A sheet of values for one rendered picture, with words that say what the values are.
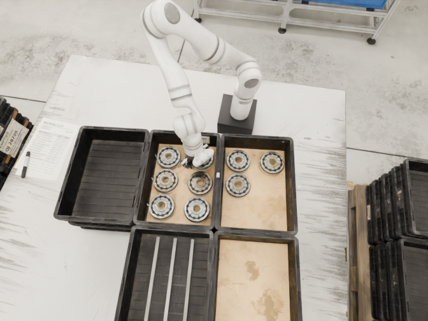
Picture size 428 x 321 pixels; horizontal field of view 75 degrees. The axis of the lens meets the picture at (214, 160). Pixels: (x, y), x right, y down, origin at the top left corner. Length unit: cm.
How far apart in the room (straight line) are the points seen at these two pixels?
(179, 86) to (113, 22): 240
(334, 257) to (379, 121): 154
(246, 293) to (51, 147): 115
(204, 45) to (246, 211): 64
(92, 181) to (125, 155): 17
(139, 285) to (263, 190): 60
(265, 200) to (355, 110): 160
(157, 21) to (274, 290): 96
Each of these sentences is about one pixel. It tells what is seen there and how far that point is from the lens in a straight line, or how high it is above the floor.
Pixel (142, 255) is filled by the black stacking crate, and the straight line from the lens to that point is 115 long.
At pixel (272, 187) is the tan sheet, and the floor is 83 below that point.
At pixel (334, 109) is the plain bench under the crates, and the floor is 70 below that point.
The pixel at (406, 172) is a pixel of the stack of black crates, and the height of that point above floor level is 59.
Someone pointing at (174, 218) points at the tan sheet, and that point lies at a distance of 115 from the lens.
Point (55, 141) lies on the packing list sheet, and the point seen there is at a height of 70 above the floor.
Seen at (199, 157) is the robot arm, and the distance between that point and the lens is 102.
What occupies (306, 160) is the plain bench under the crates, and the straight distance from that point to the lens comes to 142.
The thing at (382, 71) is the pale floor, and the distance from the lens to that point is 298.
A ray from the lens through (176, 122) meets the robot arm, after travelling 88.
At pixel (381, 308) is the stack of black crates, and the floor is 27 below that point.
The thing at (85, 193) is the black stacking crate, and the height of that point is 83.
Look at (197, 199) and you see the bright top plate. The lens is 113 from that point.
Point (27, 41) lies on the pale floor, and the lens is 339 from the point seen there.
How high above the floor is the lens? 194
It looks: 66 degrees down
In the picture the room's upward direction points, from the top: 2 degrees counter-clockwise
